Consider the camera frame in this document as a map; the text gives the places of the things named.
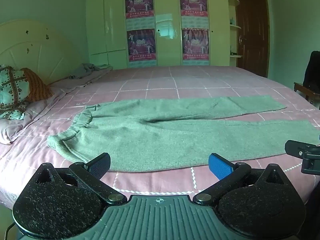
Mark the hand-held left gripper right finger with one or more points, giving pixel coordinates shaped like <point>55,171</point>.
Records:
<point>221,166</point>

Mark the wooden chair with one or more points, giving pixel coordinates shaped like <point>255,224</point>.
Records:
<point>301,87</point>

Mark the orange patterned pillow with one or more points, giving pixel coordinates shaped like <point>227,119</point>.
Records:
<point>37,85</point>

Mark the small teal ornament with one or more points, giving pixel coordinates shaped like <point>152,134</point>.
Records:
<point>232,20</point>

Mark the small dark shelf object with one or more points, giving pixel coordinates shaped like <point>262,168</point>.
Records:
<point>233,53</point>

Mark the cream wardrobe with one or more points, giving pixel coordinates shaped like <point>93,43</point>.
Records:
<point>115,30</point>

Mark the cream corner shelf unit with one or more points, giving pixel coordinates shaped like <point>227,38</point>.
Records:
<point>233,1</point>

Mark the black garment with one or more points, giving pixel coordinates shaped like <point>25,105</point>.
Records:
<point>312,72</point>

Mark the teal patterned pillow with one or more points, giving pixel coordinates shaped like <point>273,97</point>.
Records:
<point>12,87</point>

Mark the lilac folded blanket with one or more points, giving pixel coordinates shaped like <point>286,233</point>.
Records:
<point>75,83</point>

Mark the bed with pink quilted cover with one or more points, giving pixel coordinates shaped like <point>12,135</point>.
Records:
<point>175,80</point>

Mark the brown wooden door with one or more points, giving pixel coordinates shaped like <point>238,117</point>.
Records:
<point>252,17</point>

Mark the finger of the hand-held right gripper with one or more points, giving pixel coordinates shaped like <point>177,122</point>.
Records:
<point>295,148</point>

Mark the cream headboard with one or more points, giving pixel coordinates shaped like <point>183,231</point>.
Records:
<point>37,50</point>

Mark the grey crumpled cloth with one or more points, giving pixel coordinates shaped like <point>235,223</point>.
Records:
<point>83,70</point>

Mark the lilac pillow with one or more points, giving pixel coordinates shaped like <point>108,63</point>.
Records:
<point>15,130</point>

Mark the grey-green pants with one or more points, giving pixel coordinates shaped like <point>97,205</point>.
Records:
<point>162,135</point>

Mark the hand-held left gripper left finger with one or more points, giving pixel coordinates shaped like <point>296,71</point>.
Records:
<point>100,165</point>

